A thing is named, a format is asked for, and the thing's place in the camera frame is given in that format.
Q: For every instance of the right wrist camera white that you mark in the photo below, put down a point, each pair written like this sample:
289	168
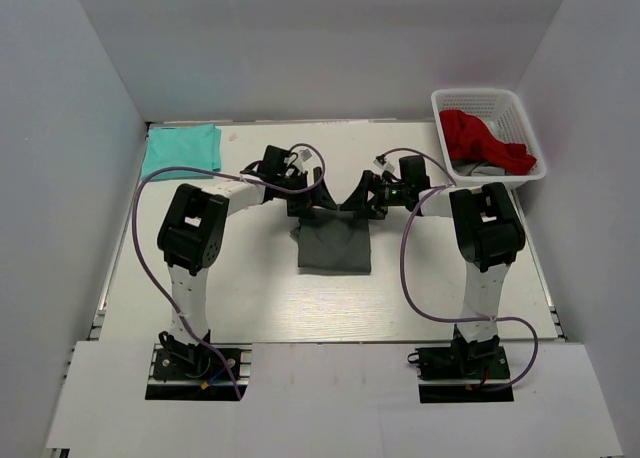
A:
383	164

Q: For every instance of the white plastic basket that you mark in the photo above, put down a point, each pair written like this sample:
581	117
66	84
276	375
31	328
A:
502	112

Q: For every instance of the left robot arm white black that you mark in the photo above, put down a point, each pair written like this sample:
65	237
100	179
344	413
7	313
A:
192	232

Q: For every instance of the folded teal t shirt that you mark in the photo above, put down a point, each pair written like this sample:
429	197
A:
193	147

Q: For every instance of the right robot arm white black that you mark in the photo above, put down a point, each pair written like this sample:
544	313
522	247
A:
488	232

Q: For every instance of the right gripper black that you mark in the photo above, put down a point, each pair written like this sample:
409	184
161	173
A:
358	201

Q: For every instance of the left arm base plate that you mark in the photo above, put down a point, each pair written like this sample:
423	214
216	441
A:
172	379

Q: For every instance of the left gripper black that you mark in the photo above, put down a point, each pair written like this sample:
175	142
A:
301	206

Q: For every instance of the dark grey t shirt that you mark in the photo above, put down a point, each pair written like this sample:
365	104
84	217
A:
333	242

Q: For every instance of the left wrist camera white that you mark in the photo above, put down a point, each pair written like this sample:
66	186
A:
297	158

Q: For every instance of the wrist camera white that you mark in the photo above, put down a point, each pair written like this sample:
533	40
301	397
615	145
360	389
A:
383	164
297	158

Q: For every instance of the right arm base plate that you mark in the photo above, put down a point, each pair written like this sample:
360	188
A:
444	378

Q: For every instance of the red t shirt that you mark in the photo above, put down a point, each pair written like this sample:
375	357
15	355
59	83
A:
468	139

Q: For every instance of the light grey t shirt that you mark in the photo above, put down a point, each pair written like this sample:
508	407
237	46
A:
478	169

